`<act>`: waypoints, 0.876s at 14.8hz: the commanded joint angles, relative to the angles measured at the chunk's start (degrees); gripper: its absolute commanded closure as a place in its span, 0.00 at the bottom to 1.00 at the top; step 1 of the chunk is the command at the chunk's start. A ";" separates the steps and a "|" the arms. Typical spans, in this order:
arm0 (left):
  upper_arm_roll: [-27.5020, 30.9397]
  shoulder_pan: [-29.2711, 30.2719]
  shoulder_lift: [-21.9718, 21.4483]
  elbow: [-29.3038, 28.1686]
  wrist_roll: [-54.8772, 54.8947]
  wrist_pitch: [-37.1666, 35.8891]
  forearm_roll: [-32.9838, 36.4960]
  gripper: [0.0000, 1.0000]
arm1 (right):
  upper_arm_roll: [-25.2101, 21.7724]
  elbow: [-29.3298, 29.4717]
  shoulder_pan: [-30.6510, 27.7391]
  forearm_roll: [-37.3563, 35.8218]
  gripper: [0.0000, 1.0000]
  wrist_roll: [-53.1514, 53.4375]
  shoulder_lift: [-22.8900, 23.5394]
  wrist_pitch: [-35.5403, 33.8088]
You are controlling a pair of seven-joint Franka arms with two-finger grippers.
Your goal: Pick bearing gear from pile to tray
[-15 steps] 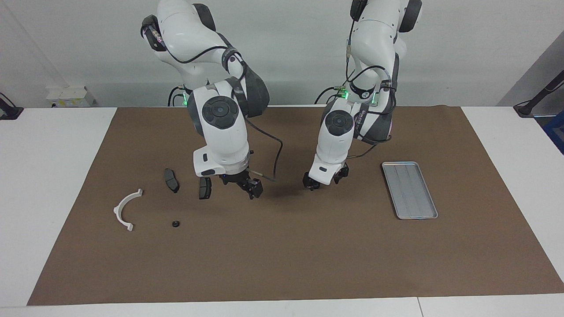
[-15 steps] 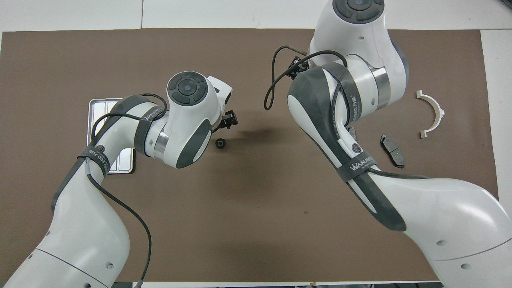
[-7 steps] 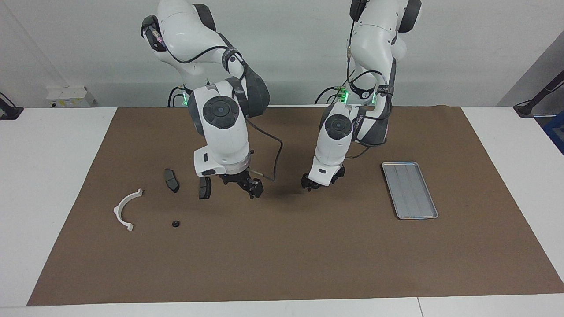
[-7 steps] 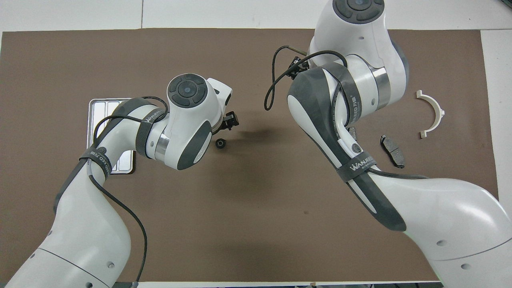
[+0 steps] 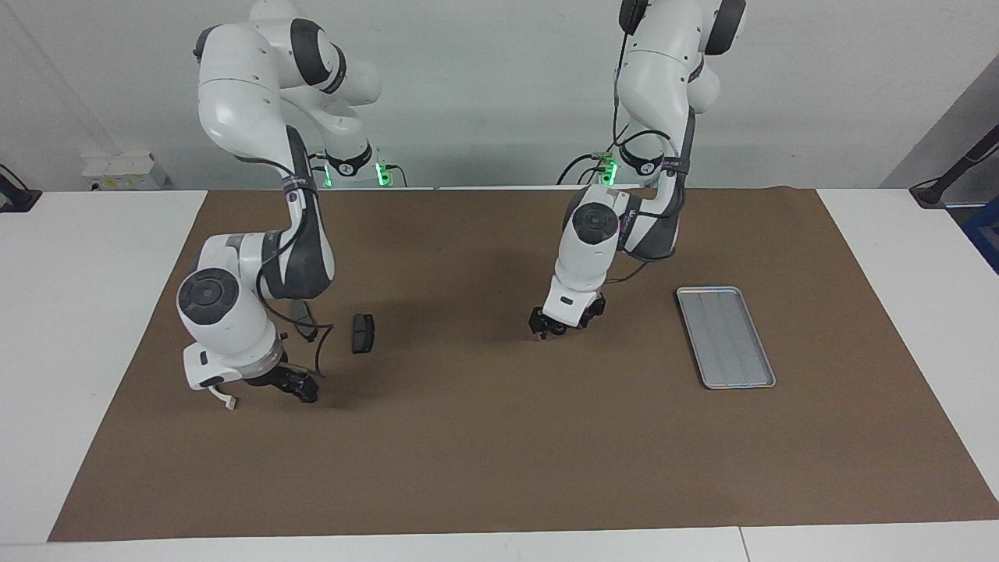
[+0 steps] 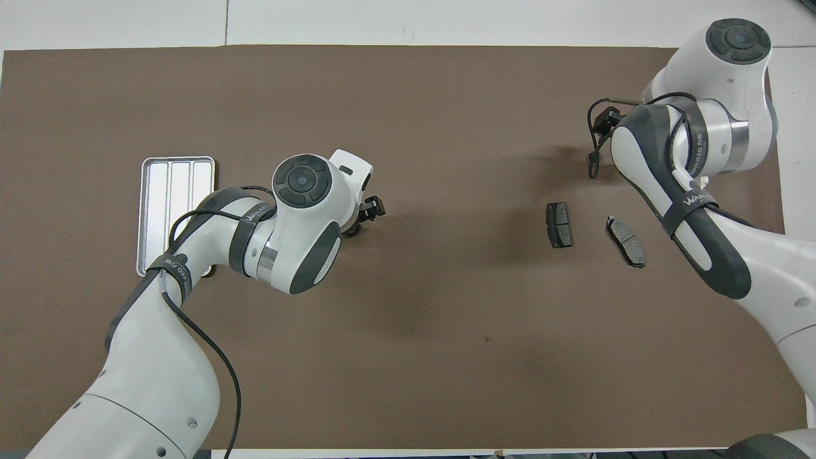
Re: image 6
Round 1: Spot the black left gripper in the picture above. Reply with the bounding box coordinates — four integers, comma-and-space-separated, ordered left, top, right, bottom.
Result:
347, 191, 388, 227

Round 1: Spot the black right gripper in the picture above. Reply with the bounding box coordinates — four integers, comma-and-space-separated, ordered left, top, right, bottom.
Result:
590, 107, 622, 136

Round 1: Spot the silver metal tray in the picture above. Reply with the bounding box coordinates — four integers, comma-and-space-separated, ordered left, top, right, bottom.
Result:
136, 156, 216, 278

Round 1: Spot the rectangular dark brake pad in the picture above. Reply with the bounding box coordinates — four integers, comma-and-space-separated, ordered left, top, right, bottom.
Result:
546, 202, 572, 249

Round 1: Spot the curved dark brake pad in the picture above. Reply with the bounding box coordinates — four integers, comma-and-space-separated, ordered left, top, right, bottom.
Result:
606, 215, 646, 268

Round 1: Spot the brown table mat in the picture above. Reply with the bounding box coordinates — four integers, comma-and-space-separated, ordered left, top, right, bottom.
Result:
0, 45, 809, 451

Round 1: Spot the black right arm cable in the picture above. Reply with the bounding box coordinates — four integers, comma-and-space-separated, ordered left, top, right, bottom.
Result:
586, 92, 708, 179

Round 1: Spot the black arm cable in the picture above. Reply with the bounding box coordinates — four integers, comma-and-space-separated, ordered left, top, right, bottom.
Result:
586, 92, 708, 179
159, 185, 276, 459

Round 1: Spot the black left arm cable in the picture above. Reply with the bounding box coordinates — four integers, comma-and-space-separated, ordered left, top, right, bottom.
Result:
159, 185, 276, 459

